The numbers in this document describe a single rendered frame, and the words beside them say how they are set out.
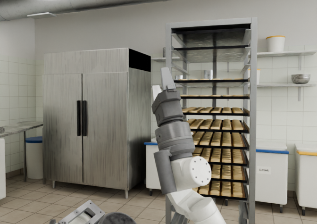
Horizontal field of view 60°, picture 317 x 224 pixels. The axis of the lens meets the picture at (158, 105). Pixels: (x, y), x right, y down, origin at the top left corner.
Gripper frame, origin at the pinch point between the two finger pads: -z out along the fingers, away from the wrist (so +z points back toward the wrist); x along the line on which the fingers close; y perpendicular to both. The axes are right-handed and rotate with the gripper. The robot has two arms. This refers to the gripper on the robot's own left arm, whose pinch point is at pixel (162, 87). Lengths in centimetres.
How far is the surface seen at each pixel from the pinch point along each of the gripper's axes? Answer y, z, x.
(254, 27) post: -69, -43, -40
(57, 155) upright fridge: 64, -60, -359
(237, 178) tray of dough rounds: -55, 27, -78
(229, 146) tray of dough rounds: -52, 10, -71
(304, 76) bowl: -254, -73, -202
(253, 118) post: -63, 0, -58
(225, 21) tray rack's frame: -57, -51, -45
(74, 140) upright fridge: 36, -73, -335
